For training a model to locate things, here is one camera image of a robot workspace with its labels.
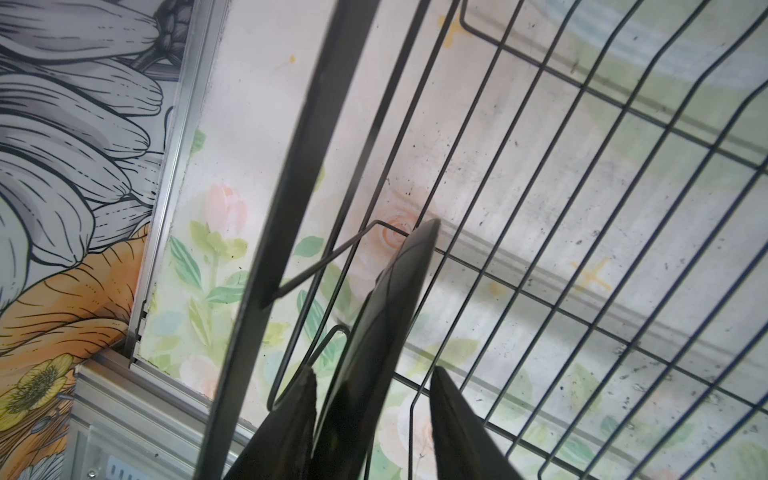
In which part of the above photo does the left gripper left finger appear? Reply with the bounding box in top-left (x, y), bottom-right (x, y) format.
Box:
top-left (225, 367), bottom-right (317, 479)

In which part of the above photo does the aluminium rail frame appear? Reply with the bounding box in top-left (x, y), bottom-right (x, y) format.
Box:
top-left (59, 347), bottom-right (253, 480)

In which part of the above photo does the black wire dish rack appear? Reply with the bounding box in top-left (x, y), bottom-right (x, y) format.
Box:
top-left (205, 1), bottom-right (767, 479)

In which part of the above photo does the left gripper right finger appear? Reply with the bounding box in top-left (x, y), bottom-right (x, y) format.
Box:
top-left (429, 366), bottom-right (522, 480)

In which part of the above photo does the black plate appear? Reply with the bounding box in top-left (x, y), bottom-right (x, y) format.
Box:
top-left (309, 219), bottom-right (441, 479)

